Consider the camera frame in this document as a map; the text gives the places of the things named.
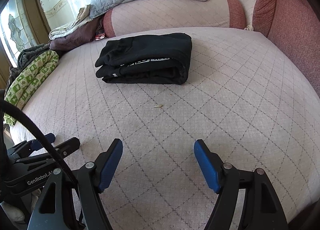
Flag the black cable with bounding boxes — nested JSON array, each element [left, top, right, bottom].
[[0, 98, 86, 230]]

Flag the pink quilted bed cover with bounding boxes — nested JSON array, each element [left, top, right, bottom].
[[23, 27, 319, 229]]

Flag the red white small box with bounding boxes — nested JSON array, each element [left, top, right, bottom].
[[95, 30, 105, 40]]

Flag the green patterned rolled quilt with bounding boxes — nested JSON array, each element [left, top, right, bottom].
[[4, 50, 59, 110]]

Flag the dark grey folded clothes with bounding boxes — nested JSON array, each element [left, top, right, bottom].
[[5, 44, 49, 91]]

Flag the red padded headboard cushion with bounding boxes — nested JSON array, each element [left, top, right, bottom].
[[241, 0, 319, 92]]

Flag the cream folded blanket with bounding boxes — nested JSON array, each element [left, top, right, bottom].
[[48, 5, 92, 40]]

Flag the pink bolster pillow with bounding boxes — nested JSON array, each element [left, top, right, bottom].
[[103, 0, 246, 38]]

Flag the stained glass window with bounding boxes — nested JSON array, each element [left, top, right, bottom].
[[1, 0, 37, 67]]

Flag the left hand grey glove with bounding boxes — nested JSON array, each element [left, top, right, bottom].
[[1, 189, 41, 229]]

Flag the dark purple folded blanket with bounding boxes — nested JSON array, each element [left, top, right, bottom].
[[50, 17, 102, 52]]

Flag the black sweatpants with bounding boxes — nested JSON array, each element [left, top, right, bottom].
[[95, 33, 193, 85]]

